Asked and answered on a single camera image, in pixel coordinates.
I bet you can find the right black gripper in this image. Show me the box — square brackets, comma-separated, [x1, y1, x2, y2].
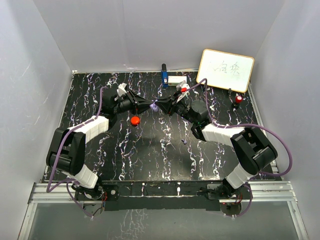
[156, 91, 197, 125]

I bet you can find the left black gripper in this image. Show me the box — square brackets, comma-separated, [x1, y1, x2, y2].
[113, 90, 154, 116]

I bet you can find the purple earbud charging case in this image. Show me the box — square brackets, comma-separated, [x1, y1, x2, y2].
[149, 101, 159, 112]

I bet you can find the red earbud charging case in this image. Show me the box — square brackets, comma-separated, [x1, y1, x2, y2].
[130, 116, 141, 126]

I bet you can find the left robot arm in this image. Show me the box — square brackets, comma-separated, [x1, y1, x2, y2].
[46, 83, 153, 200]

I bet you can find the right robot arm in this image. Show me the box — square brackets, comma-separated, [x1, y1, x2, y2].
[155, 95, 278, 199]

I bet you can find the white pink cardboard box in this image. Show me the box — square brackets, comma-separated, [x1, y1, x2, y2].
[167, 76, 187, 87]

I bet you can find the blue black device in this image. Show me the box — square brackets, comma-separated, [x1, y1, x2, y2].
[161, 63, 168, 88]

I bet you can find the red emergency stop button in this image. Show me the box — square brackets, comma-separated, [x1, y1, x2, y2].
[232, 95, 243, 109]

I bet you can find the black front base bar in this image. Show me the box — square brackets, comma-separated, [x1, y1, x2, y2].
[99, 180, 251, 212]

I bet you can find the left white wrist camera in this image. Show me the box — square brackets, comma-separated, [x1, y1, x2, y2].
[117, 82, 127, 98]

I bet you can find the white whiteboard with wooden frame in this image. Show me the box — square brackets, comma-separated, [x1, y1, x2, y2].
[196, 49, 255, 93]

